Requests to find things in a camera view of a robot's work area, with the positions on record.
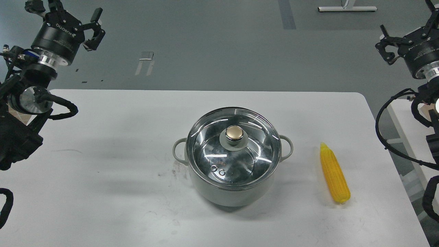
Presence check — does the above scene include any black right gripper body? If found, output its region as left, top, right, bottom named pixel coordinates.
left=401, top=27, right=439, bottom=79

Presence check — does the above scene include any grey steel cooking pot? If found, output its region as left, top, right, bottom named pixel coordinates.
left=173, top=107, right=294, bottom=207

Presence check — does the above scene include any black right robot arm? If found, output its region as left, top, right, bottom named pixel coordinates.
left=375, top=0, right=439, bottom=170

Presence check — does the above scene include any glass lid with gold knob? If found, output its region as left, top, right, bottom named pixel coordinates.
left=185, top=107, right=289, bottom=190

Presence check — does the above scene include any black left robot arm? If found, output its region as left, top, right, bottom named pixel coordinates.
left=0, top=0, right=105, bottom=171

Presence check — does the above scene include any yellow corn cob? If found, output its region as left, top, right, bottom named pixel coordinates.
left=320, top=142, right=351, bottom=204

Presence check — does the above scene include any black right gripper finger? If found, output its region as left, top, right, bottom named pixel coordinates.
left=425, top=0, right=439, bottom=35
left=375, top=25, right=408, bottom=65

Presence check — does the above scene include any white stand base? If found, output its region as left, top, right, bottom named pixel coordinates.
left=317, top=0, right=378, bottom=12

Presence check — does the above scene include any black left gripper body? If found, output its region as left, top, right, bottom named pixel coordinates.
left=31, top=10, right=85, bottom=66

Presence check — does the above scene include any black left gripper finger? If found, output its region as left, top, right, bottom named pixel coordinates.
left=82, top=8, right=106, bottom=51
left=25, top=0, right=46, bottom=18

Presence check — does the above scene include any white side table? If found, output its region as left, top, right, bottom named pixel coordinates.
left=388, top=99, right=439, bottom=202

